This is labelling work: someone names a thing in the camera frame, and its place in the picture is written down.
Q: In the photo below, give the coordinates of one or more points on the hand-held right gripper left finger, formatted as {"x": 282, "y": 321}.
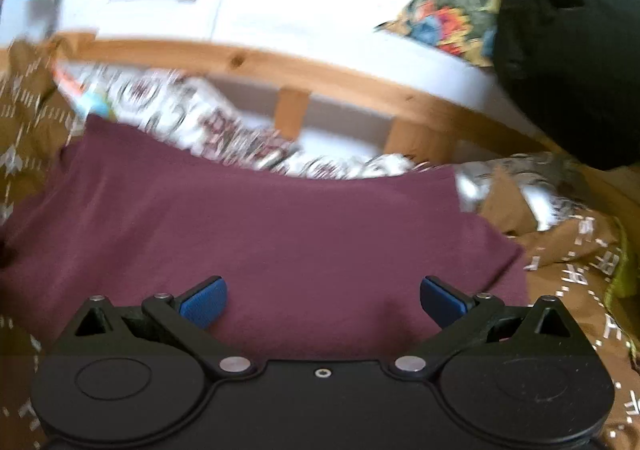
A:
{"x": 205, "y": 305}

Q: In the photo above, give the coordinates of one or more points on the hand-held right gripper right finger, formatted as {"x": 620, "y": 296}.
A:
{"x": 441, "y": 305}

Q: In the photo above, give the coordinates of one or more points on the maroon long-sleeve shirt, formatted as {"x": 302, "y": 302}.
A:
{"x": 250, "y": 230}

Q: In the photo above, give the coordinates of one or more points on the brown printed blanket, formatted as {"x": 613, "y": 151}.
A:
{"x": 565, "y": 290}

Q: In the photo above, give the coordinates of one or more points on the grey floral cloth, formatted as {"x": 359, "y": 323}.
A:
{"x": 530, "y": 185}

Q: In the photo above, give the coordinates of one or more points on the yellow-green cloth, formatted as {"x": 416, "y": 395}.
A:
{"x": 622, "y": 270}

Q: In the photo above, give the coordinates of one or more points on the white patterned bed sheet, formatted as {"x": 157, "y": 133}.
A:
{"x": 165, "y": 95}

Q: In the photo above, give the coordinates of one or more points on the orange and blue item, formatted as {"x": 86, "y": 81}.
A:
{"x": 87, "y": 90}

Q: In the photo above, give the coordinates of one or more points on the black puffy jacket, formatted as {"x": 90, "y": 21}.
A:
{"x": 575, "y": 55}

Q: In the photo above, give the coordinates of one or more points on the wooden bed frame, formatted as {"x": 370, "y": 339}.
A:
{"x": 200, "y": 53}

